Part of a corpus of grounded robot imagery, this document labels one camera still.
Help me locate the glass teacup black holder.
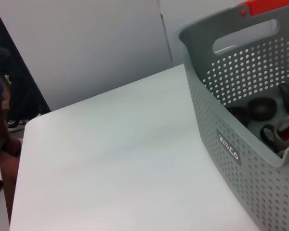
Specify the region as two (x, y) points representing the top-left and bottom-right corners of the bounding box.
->
(260, 114), (289, 154)

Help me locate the small dark clay teacup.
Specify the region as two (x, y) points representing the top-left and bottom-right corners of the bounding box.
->
(227, 106), (250, 127)
(247, 97), (278, 121)

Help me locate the grey perforated storage bin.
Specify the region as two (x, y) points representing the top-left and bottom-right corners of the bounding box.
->
(175, 4), (289, 231)

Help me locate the black white sneaker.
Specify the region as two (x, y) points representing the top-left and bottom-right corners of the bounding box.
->
(6, 119), (27, 132)

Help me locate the orange bin handle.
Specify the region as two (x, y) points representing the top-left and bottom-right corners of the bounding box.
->
(236, 0), (289, 17)

